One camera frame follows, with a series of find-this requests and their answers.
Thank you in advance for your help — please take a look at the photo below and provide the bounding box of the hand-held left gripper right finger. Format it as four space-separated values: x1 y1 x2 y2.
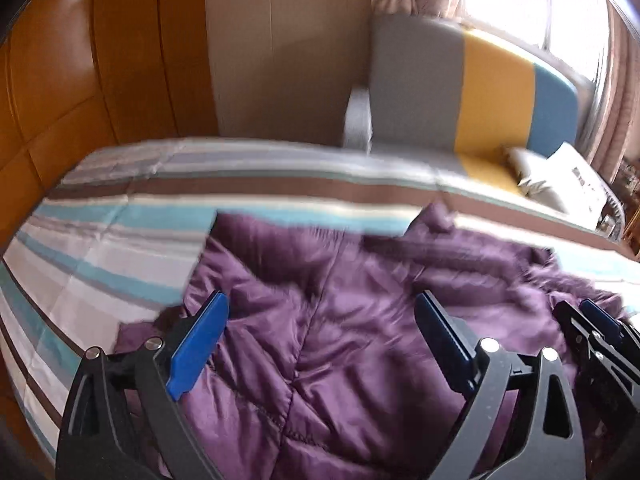
414 291 587 480

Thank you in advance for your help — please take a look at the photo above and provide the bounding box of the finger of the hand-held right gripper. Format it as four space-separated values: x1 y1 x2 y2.
552 300 608 376
580 299 640 361

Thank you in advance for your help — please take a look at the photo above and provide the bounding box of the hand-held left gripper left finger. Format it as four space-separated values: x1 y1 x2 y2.
56 290 230 480

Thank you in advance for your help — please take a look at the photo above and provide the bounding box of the purple quilted puffer jacket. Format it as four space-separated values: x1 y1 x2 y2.
115 202 640 480

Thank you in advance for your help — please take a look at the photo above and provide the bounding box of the grey mesh basket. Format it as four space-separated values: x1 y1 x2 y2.
597 190 627 242

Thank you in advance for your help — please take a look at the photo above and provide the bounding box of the bed with striped sheet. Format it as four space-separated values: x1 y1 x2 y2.
0 137 640 461

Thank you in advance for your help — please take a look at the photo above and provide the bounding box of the white printed pillow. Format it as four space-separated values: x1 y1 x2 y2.
520 142 615 227

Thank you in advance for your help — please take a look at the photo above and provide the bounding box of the grey pillow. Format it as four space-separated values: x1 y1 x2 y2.
504 146 557 196

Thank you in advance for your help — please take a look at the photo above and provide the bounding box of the grey yellow blue headboard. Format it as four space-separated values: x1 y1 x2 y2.
345 14 592 197

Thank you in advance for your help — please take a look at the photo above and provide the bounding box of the wooden wardrobe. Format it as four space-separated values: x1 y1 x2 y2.
0 0 222 211

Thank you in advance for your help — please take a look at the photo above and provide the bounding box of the bright window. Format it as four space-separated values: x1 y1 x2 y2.
450 0 618 86

